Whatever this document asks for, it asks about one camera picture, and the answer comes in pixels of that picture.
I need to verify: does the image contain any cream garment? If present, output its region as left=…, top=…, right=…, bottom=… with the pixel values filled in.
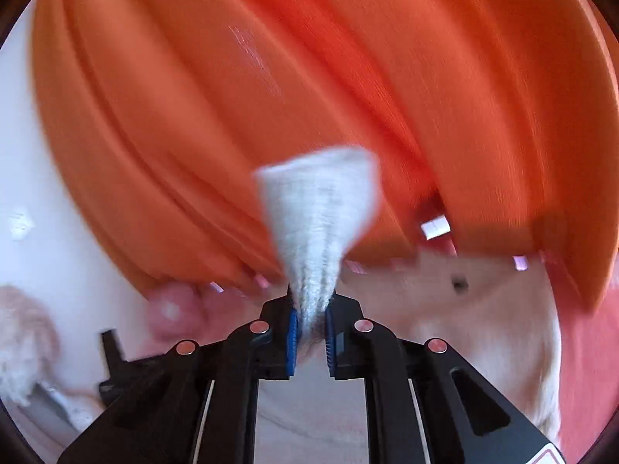
left=339, top=246, right=566, bottom=443

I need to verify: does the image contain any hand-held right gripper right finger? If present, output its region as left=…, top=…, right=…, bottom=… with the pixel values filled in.
left=324, top=296, right=568, bottom=464

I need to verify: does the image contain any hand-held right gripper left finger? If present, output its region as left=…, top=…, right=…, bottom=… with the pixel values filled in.
left=57, top=296, right=301, bottom=464

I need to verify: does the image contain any pink blanket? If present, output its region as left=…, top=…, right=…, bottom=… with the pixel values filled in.
left=545, top=250, right=619, bottom=457

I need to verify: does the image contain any orange plastic basket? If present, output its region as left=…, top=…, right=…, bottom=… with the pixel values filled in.
left=31, top=0, right=619, bottom=312

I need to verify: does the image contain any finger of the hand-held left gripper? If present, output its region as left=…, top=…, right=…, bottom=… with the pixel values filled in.
left=98, top=329, right=168, bottom=409

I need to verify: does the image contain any person's left hand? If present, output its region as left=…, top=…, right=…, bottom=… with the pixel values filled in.
left=144, top=281, right=230, bottom=346

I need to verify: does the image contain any cream fluffy cloth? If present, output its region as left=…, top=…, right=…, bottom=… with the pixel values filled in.
left=0, top=284, right=63, bottom=409

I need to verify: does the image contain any small white knitted cloth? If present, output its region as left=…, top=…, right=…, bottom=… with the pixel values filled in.
left=254, top=145, right=383, bottom=355

